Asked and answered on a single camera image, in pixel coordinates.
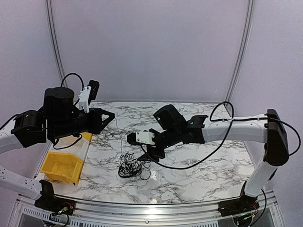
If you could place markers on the right aluminium corner post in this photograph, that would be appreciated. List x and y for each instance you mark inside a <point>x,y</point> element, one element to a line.
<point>242,49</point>

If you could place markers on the white middle bin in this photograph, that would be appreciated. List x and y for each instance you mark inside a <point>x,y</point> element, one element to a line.
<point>80,149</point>

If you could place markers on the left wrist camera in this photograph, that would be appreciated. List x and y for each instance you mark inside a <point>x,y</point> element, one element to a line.
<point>87,94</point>

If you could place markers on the yellow bin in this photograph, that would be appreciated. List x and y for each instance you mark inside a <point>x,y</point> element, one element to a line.
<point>62,167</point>
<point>87,136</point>

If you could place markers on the far yellow bin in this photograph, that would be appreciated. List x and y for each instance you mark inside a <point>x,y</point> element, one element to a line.
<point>87,136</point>

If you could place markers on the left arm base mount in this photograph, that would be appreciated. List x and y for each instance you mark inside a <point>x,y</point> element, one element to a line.
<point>48,200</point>

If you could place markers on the aluminium corner post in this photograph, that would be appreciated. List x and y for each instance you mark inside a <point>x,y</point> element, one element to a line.
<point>54,42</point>
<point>242,49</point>

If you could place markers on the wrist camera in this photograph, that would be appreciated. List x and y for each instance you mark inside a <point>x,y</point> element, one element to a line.
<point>87,94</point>
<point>141,137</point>

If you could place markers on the aluminium front rail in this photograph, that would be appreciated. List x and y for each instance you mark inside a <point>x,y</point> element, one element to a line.
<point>106,214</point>

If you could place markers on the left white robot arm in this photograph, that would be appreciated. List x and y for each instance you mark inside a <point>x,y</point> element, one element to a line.
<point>58,118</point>

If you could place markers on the left aluminium corner post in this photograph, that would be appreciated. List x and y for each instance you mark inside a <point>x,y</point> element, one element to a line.
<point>54,42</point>

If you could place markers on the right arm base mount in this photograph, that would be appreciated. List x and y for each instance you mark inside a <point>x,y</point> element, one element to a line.
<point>239,205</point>

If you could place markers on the near yellow bin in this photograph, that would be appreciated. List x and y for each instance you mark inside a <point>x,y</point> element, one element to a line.
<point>62,167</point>

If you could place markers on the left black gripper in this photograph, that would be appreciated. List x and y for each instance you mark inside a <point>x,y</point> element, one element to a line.
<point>97,125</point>

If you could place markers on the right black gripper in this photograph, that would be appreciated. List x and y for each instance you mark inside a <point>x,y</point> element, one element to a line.
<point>152,154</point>

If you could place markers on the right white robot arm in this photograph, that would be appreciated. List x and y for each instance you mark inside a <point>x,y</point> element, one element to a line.
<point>265,128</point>

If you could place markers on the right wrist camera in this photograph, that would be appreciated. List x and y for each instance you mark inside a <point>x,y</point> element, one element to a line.
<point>141,137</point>

